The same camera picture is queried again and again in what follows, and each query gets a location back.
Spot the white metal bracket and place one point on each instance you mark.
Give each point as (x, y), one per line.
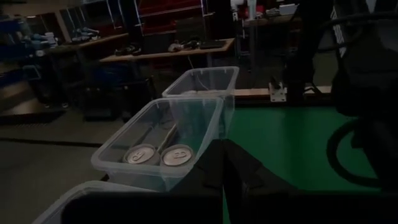
(277, 93)

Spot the silver can pair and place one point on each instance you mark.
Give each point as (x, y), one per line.
(141, 154)

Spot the clear plastic bin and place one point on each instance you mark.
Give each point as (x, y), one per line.
(49, 211)
(140, 174)
(202, 81)

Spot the cluttered side table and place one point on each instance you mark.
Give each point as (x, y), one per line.
(270, 21)

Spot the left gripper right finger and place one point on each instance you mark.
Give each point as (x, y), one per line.
(248, 193)

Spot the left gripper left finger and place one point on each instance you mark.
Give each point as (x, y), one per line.
(202, 186)

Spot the white upright device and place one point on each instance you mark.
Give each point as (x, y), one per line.
(251, 7)

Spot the red metal rack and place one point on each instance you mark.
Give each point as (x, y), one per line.
(171, 12)

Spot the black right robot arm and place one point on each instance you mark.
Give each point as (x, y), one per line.
(300, 62)

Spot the wooden workbench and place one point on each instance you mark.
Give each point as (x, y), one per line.
(161, 55)
(102, 40)

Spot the silver soda can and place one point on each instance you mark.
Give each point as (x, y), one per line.
(177, 155)

